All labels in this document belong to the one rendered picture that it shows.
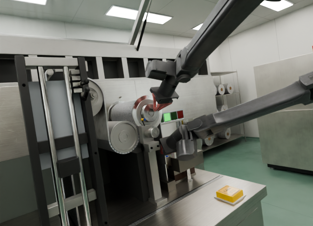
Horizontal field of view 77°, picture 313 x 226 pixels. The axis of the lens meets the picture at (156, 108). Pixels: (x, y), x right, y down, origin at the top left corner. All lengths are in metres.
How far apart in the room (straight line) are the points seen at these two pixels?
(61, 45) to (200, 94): 0.99
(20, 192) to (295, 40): 5.14
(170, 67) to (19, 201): 0.82
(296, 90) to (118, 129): 0.60
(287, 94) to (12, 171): 1.06
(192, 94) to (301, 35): 4.00
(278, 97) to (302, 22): 4.59
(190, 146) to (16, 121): 0.73
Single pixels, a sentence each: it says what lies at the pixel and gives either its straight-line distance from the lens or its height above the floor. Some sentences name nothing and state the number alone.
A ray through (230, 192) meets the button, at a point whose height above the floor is 0.92.
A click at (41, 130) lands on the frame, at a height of 1.26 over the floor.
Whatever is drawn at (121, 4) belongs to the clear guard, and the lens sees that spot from 1.13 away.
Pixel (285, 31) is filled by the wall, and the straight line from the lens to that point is 5.36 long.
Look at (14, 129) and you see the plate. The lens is 1.01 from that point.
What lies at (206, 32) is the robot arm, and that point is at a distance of 0.47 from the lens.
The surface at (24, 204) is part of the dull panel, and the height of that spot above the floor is 0.94.
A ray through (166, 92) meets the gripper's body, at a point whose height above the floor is 1.32.
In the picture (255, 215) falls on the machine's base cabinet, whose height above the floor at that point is 0.79.
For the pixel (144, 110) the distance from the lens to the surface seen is 0.78.
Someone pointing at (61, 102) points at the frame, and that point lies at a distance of 0.59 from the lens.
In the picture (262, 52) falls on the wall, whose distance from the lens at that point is 5.49.
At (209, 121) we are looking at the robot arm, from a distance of 0.71.
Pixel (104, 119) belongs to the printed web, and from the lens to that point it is 0.75.
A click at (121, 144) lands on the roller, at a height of 1.15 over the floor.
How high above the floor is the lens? 1.28
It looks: 1 degrees down
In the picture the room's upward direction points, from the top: 8 degrees counter-clockwise
